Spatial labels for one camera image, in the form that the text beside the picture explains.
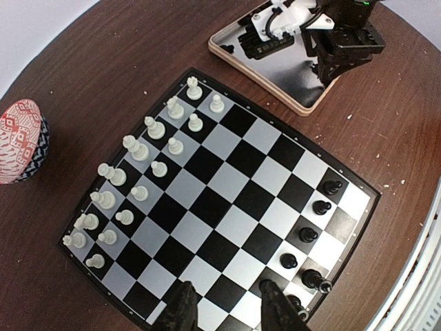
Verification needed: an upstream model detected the black and white chessboard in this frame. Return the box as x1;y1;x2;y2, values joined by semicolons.
59;68;380;330

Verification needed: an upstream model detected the white chess rook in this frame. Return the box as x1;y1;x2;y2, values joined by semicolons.
63;232;87;249
187;76;203;101

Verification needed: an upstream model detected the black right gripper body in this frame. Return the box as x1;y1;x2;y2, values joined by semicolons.
302;1;385;86

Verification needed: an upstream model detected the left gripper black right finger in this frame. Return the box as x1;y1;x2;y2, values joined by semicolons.
261;286;310;331

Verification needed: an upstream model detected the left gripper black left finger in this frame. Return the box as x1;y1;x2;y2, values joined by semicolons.
161;281;198;330

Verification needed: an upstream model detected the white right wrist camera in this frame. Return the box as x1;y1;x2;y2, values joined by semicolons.
238;1;335;60

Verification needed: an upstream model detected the white chess bishop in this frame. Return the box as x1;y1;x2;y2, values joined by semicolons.
90;191;116;210
144;116;165;140

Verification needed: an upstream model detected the red patterned bowl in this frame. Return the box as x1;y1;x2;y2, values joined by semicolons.
1;99;50;185

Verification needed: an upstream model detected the white chess pawn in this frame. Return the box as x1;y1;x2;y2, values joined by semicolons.
130;185;149;201
85;254;105;269
151;161;168;178
187;113;203;132
98;230;118;245
115;210;134;225
167;137;184;155
209;94;225;113

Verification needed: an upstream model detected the aluminium front rail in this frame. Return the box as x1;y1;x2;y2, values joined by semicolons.
366;195;440;330

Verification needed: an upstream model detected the wooden rimmed metal tray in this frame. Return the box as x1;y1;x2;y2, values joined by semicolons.
208;1;332;117

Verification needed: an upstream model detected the black chess king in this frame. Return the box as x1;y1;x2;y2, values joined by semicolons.
301;269;333;294

